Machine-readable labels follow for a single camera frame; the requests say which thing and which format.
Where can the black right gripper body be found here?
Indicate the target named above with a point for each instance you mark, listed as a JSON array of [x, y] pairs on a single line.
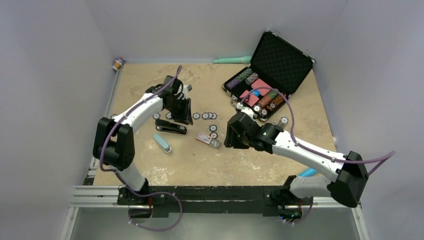
[[237, 141]]

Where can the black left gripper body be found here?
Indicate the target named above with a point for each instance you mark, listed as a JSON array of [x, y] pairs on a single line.
[[179, 109]]

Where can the black stapler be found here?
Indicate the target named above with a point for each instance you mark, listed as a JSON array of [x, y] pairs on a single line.
[[168, 127]]

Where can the light blue stapler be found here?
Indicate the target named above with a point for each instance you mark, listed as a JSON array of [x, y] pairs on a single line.
[[165, 146]]

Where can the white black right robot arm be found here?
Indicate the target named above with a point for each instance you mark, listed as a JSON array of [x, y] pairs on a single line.
[[343, 177]]

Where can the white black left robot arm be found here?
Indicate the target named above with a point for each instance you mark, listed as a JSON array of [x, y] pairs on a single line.
[[114, 144]]

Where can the poker chip row right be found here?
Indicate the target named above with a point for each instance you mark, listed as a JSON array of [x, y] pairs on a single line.
[[195, 116]]

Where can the poker chip near box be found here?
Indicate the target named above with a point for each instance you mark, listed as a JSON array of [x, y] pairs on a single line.
[[214, 135]]

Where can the poker chip above box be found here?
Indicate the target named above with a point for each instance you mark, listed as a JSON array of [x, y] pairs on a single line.
[[213, 128]]

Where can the poker chip far right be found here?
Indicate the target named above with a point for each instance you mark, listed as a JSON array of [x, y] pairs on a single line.
[[283, 122]]

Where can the pink card deck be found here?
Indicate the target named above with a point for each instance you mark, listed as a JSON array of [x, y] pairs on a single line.
[[262, 87]]

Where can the mint green tube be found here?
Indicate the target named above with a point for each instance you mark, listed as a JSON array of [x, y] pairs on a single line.
[[233, 60]]

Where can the blue pen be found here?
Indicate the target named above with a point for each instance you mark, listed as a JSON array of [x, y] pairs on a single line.
[[309, 172]]

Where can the black poker chip case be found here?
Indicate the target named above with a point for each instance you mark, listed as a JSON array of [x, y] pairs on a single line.
[[279, 64]]

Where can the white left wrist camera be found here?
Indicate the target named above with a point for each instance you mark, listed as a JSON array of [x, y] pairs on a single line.
[[185, 90]]

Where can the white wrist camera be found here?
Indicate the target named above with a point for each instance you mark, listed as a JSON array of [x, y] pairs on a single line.
[[246, 110], [185, 90]]

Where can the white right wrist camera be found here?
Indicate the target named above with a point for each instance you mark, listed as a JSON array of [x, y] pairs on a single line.
[[246, 110]]

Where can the aluminium frame rail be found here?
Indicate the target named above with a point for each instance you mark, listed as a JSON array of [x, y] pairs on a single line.
[[193, 163]]

